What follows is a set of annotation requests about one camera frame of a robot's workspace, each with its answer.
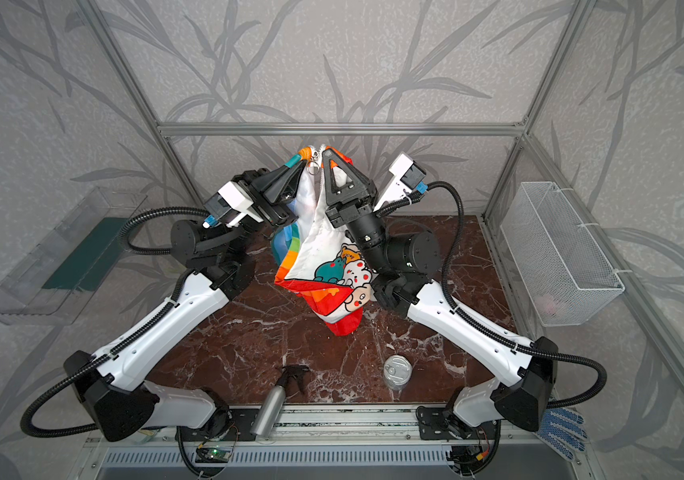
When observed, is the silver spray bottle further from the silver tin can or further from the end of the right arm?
the end of the right arm

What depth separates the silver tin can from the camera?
78 centimetres

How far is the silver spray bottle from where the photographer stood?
721mm

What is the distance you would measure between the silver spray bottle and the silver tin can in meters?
0.23

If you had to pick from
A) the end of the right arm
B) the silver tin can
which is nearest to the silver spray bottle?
the silver tin can
